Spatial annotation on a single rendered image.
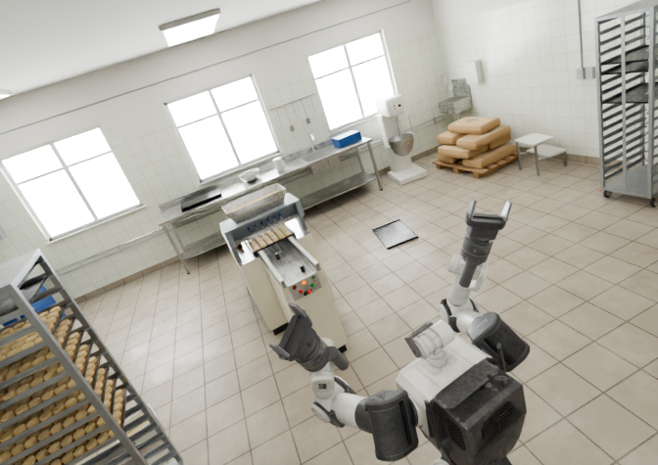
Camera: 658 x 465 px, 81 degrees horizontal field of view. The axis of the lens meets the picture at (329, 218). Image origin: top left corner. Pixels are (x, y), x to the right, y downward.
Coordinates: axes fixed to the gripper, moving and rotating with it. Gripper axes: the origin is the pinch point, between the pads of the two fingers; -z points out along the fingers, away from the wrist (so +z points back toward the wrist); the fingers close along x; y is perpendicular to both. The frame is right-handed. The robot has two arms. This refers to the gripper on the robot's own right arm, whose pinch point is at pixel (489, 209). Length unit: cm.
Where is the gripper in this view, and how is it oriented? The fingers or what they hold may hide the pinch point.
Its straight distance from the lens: 128.8
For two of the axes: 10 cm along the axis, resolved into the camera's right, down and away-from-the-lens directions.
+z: -0.9, 8.5, 5.2
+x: -10.0, -0.8, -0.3
